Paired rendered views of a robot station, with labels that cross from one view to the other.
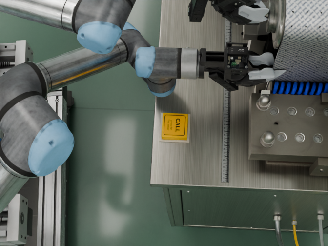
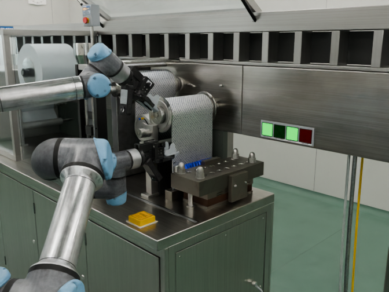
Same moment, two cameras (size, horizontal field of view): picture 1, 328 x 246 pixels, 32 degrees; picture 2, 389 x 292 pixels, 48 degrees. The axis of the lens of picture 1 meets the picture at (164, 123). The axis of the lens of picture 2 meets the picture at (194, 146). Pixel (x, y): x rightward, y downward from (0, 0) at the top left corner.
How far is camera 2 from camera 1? 1.46 m
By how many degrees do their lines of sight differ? 67
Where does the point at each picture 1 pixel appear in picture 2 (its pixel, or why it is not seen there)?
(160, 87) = (121, 183)
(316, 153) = (225, 172)
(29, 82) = not seen: hidden behind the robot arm
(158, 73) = (120, 160)
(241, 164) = (195, 215)
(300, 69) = (184, 148)
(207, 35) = not seen: hidden behind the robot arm
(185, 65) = (132, 152)
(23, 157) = (91, 155)
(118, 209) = not seen: outside the picture
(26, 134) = (85, 141)
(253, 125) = (186, 177)
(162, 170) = (157, 234)
